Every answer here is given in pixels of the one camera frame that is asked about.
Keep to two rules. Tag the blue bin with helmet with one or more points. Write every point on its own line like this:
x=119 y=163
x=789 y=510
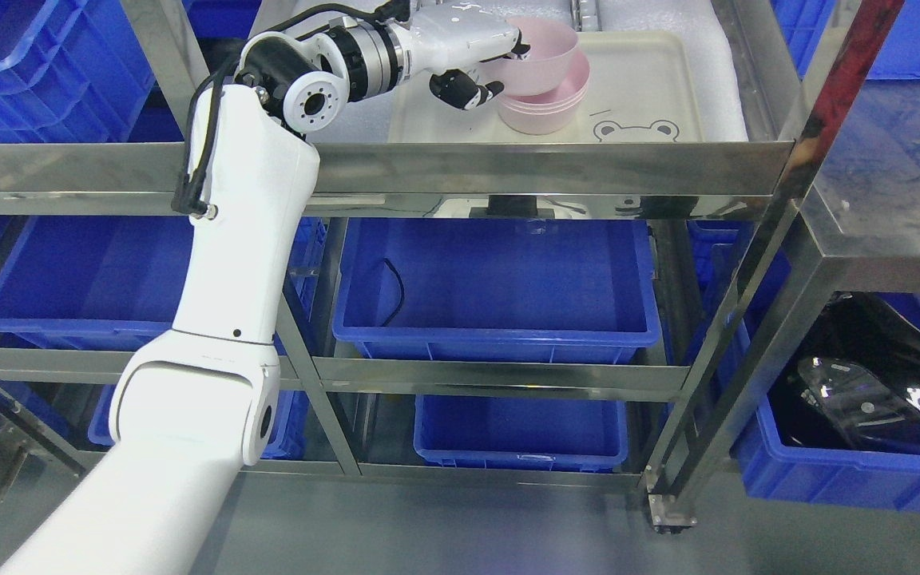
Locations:
x=776 y=470

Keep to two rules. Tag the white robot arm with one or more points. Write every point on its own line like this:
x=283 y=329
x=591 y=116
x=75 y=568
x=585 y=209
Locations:
x=195 y=406

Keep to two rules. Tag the blue bin left shelf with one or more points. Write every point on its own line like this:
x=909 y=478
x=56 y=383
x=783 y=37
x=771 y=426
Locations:
x=93 y=283

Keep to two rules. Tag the black motorcycle helmet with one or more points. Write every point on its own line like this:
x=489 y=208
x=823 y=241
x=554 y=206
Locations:
x=854 y=381

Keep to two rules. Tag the cream frog tray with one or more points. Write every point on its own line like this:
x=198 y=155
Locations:
x=639 y=90

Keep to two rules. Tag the steel shelf rack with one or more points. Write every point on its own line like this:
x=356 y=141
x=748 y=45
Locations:
x=368 y=180

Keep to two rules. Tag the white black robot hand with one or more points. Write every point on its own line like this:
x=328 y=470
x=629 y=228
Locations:
x=447 y=42

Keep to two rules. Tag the pink bowl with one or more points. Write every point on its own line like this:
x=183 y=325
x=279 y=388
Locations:
x=546 y=64

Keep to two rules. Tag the steel table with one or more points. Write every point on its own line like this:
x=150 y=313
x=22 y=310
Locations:
x=869 y=184

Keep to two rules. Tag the blue bin with cable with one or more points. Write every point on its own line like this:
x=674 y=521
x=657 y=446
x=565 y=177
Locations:
x=498 y=290

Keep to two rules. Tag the stacked pink bowls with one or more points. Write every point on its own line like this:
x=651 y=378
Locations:
x=546 y=113

